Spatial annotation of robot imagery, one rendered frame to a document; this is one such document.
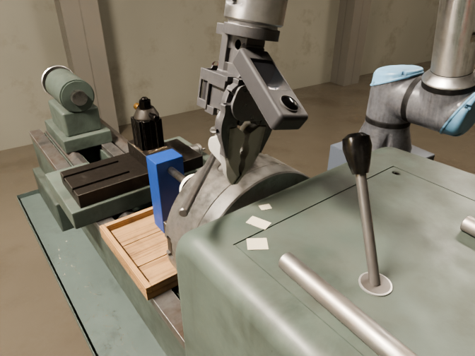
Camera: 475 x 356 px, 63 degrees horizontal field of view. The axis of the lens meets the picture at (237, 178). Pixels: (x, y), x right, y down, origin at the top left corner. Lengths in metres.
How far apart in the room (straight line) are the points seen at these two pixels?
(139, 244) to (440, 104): 0.82
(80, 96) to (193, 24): 2.86
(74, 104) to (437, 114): 1.31
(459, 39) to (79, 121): 1.37
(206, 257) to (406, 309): 0.23
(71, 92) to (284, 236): 1.32
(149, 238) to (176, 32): 3.40
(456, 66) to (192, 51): 3.70
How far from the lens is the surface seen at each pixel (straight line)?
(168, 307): 0.95
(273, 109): 0.44
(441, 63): 0.95
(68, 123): 1.73
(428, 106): 0.99
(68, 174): 1.33
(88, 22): 3.77
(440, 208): 0.63
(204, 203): 0.68
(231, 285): 0.45
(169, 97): 4.43
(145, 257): 1.06
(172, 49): 4.33
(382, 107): 1.05
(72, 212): 1.22
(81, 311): 1.46
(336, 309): 0.41
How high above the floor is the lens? 1.57
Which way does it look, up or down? 30 degrees down
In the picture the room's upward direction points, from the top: straight up
